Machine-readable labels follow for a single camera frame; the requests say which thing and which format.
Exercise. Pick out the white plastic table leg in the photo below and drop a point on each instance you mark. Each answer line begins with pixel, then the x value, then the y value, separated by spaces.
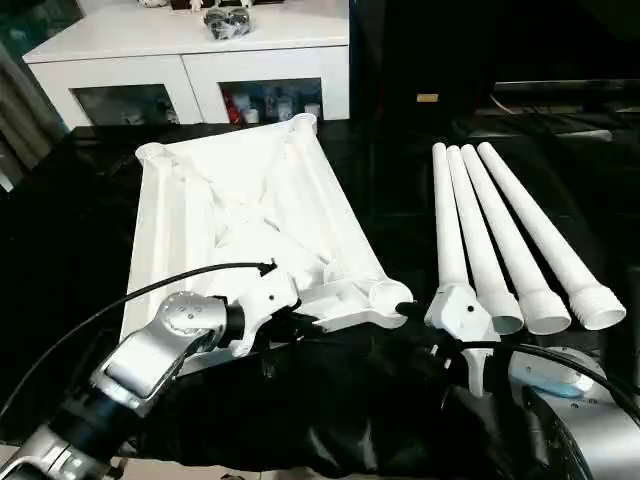
pixel 540 225
pixel 475 240
pixel 510 240
pixel 442 225

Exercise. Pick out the white plastic table top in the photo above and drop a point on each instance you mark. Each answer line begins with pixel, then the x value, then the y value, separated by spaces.
pixel 200 210

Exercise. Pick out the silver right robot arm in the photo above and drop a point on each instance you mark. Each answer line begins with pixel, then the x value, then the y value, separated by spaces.
pixel 600 440

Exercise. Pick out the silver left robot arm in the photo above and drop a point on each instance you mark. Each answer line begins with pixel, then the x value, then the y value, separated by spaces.
pixel 150 350

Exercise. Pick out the small beige label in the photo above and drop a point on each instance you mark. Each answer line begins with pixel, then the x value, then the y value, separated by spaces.
pixel 428 96

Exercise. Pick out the black work mat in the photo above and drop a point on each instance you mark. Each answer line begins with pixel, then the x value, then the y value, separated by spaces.
pixel 60 225

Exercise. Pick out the black low shelf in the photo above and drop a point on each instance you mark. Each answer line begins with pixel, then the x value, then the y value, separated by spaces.
pixel 565 87

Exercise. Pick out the white cabinet with glass doors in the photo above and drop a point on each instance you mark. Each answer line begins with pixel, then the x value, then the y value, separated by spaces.
pixel 200 70

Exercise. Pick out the clear bag of dark parts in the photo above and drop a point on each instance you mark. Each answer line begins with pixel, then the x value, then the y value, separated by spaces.
pixel 230 22

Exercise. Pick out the grey curtain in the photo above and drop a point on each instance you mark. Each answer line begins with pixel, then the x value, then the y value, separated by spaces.
pixel 25 110

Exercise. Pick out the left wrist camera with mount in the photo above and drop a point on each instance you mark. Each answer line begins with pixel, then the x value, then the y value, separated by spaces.
pixel 265 300

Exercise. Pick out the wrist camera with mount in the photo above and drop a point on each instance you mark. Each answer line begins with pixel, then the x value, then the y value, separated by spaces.
pixel 265 300
pixel 457 310

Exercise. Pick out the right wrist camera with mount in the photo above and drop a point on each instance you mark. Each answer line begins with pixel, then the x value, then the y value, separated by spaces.
pixel 457 310

